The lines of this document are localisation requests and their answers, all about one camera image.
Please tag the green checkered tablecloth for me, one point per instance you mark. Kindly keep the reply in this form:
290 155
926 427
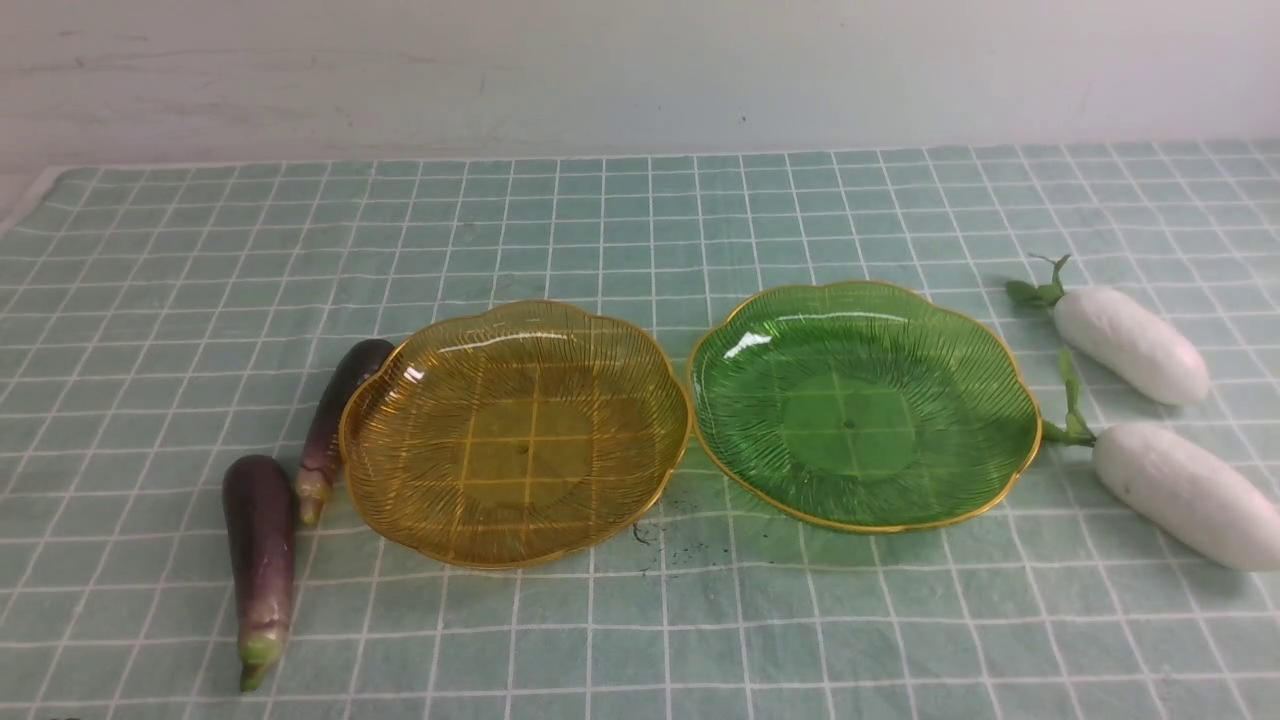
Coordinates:
159 323

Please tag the purple eggplant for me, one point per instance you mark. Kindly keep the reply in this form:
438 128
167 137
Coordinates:
320 462
258 505

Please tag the amber plastic plate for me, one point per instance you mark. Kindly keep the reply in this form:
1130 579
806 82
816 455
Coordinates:
515 436

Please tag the green plastic plate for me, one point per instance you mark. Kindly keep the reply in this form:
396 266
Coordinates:
862 407

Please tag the white radish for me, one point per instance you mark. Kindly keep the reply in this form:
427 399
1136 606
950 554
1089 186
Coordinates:
1115 331
1193 495

